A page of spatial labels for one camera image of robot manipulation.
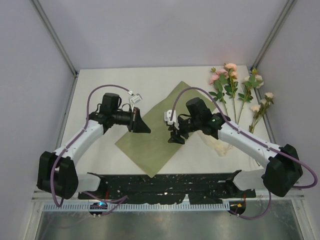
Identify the green wrapping paper sheet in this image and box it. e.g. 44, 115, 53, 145
111, 81, 217, 177

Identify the cream ribbon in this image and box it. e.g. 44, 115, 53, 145
197, 131, 233, 157

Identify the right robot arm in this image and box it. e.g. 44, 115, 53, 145
164, 97, 303, 197

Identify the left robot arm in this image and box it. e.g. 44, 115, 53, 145
37, 93, 151, 199

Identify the pink rose stem left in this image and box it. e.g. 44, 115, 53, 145
209, 67, 229, 116

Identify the pink rose stem middle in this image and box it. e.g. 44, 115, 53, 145
223, 63, 238, 121

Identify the pale pink rose stem right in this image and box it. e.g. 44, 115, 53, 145
248, 92, 274, 134

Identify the white rose stem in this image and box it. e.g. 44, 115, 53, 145
236, 67, 264, 124

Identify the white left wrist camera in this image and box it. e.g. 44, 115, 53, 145
127, 90, 143, 110

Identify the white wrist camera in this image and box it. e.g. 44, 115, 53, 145
127, 90, 143, 110
163, 109, 179, 128

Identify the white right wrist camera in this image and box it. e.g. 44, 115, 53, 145
163, 109, 179, 128

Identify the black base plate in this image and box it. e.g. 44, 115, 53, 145
78, 171, 256, 205

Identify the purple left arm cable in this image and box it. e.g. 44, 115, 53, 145
49, 84, 133, 218

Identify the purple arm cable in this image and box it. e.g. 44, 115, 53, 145
49, 84, 133, 218
171, 86, 317, 220

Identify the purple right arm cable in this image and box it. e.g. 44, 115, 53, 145
171, 86, 317, 220

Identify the left aluminium frame post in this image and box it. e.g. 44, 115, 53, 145
31, 0, 78, 77

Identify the aluminium frame post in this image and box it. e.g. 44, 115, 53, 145
249, 0, 298, 70
31, 0, 78, 77

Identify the white slotted cable duct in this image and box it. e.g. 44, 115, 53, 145
42, 201, 230, 212

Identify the aluminium front rail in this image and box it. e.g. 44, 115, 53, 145
31, 178, 306, 201

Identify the right aluminium frame post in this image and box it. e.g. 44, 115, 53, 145
249, 0, 298, 70

